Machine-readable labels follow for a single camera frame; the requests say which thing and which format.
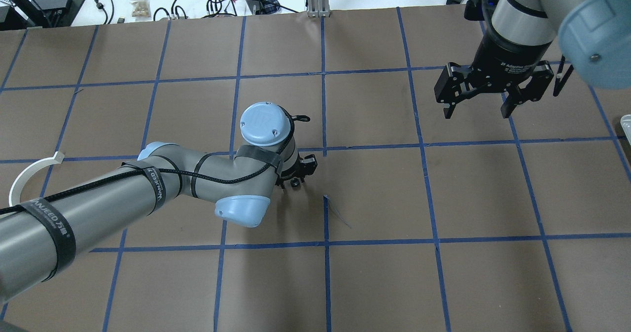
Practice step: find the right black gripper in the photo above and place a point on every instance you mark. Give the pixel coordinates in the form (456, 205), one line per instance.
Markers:
(510, 52)

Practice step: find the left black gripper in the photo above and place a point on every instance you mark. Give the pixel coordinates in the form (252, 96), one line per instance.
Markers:
(307, 166)

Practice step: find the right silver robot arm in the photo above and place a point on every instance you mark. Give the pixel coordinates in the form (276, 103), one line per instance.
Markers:
(594, 37)

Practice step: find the silver ribbed metal tray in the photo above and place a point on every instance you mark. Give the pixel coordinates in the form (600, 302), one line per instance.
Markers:
(625, 123)

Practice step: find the white curved plastic part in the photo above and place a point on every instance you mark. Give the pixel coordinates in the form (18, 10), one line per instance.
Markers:
(15, 192)

